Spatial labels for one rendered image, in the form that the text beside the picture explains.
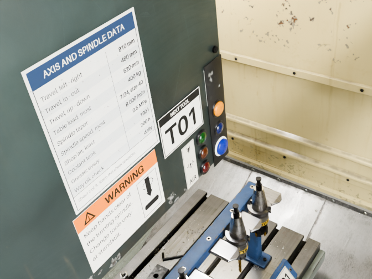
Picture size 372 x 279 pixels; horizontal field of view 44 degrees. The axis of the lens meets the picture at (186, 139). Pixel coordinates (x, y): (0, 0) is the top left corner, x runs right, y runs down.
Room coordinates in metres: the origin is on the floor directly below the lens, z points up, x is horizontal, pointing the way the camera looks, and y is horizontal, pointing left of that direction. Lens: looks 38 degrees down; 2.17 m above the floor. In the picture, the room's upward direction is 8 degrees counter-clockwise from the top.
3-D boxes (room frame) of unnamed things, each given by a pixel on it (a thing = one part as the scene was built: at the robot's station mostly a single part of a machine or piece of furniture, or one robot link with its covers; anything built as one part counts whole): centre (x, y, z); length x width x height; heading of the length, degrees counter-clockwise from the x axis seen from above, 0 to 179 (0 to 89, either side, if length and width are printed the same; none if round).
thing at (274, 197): (0.90, -0.21, 1.21); 0.07 x 0.05 x 0.01; 48
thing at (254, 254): (0.94, -0.17, 1.05); 0.10 x 0.05 x 0.30; 48
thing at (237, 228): (0.78, -0.10, 1.26); 0.04 x 0.04 x 0.07
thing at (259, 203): (0.86, -0.17, 1.26); 0.04 x 0.04 x 0.07
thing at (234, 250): (0.74, -0.06, 1.21); 0.07 x 0.05 x 0.01; 48
